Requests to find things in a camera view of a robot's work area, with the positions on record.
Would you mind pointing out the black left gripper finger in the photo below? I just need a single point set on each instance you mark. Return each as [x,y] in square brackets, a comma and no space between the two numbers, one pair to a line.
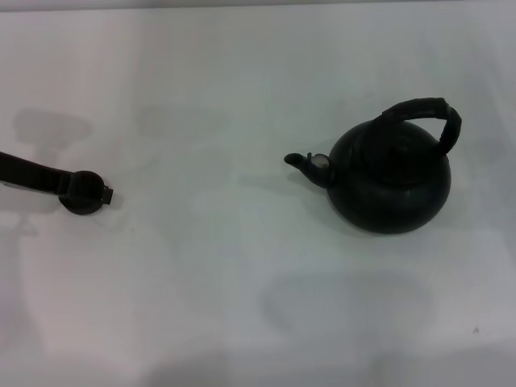
[109,195]
[36,175]

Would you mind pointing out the dark brown round teacup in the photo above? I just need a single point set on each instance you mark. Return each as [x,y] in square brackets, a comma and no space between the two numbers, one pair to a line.
[82,206]

